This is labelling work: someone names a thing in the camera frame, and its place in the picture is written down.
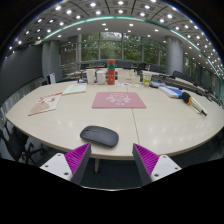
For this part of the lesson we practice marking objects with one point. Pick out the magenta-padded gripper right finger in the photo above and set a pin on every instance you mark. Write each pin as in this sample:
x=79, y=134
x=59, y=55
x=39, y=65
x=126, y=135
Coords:
x=147, y=158

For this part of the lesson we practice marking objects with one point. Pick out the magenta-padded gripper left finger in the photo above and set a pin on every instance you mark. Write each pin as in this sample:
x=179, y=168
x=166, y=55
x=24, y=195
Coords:
x=77, y=157

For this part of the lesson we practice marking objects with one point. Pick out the black computer mouse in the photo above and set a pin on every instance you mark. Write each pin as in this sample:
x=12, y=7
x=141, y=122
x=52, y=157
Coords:
x=99, y=136

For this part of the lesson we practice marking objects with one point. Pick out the pink printed mouse pad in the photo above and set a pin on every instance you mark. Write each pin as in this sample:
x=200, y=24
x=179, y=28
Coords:
x=118, y=100

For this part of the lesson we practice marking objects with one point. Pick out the red white magazine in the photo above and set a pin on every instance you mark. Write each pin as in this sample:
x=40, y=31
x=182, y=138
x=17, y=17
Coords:
x=45, y=104

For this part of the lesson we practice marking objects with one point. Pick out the black swivel office chair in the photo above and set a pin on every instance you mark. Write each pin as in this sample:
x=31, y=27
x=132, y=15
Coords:
x=15, y=143

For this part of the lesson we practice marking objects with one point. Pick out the white printed booklet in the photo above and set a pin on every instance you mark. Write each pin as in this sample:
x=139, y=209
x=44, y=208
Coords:
x=75, y=89

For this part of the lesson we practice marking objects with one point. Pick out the black yellow microphone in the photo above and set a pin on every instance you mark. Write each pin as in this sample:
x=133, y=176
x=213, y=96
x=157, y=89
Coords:
x=191, y=101

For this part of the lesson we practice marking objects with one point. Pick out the dark grey pouch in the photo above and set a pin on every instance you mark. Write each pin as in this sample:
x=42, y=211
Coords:
x=157, y=84

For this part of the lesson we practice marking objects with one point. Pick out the colourful sticker sheet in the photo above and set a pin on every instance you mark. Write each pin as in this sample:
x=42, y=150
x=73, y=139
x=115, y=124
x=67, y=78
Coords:
x=127, y=85

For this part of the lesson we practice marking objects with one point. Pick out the green white paper cup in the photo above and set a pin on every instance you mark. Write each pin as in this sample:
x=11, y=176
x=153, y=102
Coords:
x=147, y=80

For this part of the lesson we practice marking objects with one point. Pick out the white paper cup stack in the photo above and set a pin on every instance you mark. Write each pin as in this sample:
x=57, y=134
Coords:
x=90, y=76

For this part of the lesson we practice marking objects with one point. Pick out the white standing appliance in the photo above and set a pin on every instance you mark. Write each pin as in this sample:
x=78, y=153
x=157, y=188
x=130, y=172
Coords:
x=52, y=78

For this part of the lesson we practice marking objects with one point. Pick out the white lidded mug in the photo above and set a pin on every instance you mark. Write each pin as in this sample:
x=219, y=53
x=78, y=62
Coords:
x=101, y=77

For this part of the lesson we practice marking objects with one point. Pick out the long curved conference desk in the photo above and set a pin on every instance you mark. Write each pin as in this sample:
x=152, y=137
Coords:
x=186, y=85

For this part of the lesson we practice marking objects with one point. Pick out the cream desk organizer tray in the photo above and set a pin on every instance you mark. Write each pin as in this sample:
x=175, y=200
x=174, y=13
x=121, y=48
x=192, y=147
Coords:
x=128, y=77

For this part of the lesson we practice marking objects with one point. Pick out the red green-banded drink bottle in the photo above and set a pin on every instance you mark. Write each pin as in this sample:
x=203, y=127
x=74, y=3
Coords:
x=111, y=73

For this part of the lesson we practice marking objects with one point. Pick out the dark office chairs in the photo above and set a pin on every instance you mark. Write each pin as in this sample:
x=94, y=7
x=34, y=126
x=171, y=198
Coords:
x=156, y=68

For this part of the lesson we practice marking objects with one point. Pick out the round ceiling lights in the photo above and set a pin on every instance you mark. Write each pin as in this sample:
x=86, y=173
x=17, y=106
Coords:
x=98, y=12

